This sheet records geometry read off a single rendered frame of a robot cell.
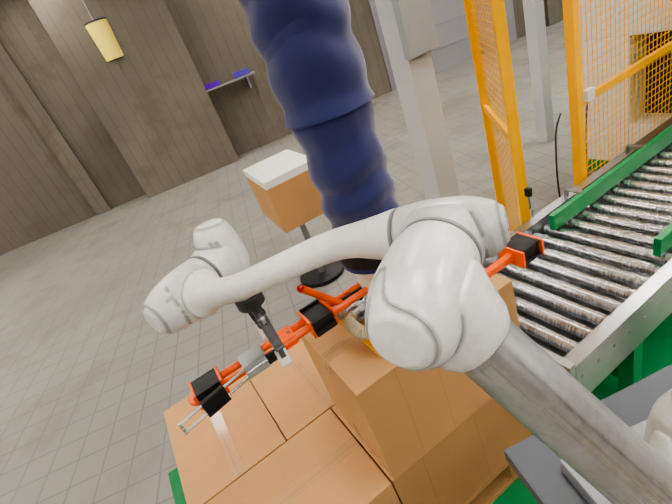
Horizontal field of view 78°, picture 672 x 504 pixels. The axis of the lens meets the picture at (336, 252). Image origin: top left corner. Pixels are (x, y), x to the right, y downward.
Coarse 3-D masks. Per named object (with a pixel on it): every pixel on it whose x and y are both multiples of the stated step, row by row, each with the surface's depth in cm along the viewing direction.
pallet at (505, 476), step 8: (504, 464) 161; (496, 472) 160; (504, 472) 171; (512, 472) 166; (488, 480) 158; (496, 480) 169; (504, 480) 168; (512, 480) 168; (480, 488) 157; (488, 488) 168; (496, 488) 167; (504, 488) 166; (472, 496) 156; (480, 496) 166; (488, 496) 165; (496, 496) 165
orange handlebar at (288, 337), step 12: (492, 264) 114; (504, 264) 114; (348, 288) 127; (348, 300) 122; (336, 312) 121; (300, 324) 121; (288, 336) 116; (300, 336) 117; (264, 348) 117; (288, 348) 116; (228, 372) 113
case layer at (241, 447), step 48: (288, 384) 180; (192, 432) 175; (240, 432) 166; (288, 432) 158; (336, 432) 151; (480, 432) 146; (528, 432) 164; (192, 480) 154; (240, 480) 148; (288, 480) 141; (336, 480) 136; (384, 480) 130; (432, 480) 140; (480, 480) 155
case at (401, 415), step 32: (512, 288) 129; (512, 320) 134; (320, 352) 129; (352, 352) 125; (352, 384) 114; (384, 384) 114; (416, 384) 121; (448, 384) 128; (352, 416) 136; (384, 416) 118; (416, 416) 125; (448, 416) 133; (384, 448) 122; (416, 448) 130
